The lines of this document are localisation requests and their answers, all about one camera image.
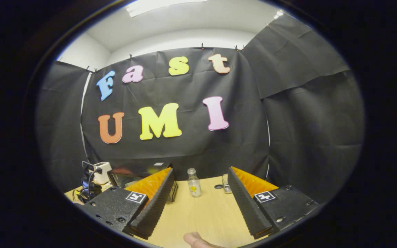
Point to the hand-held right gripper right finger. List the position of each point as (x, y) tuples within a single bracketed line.
[(246, 206)]

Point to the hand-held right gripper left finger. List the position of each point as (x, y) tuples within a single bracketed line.
[(153, 210)]

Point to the black electric oven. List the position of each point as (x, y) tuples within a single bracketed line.
[(140, 168)]

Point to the white toaster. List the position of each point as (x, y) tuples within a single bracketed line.
[(103, 172)]

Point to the clear glass bottle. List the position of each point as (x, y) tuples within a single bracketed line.
[(194, 187)]

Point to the small ceiling light panel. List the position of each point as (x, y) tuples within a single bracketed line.
[(278, 14)]

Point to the large ceiling light panel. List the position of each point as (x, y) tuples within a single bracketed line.
[(164, 5)]

